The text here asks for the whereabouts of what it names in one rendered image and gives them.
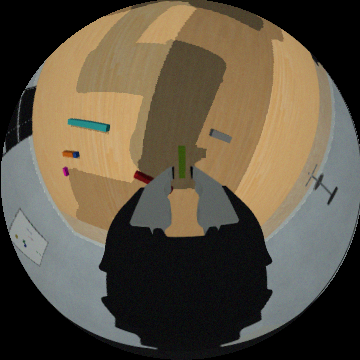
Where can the turquoise rod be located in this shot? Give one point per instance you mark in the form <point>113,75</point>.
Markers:
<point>89,124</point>

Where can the green rectangular bar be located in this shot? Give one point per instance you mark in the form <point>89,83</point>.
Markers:
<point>181,158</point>

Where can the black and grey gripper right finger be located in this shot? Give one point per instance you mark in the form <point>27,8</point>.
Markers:
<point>218,206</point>

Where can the dark red rod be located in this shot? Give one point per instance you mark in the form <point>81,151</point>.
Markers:
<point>144,178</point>

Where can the orange rod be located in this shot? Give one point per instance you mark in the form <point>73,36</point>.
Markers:
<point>68,153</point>

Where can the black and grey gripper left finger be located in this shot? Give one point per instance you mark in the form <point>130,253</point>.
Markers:
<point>147,209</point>

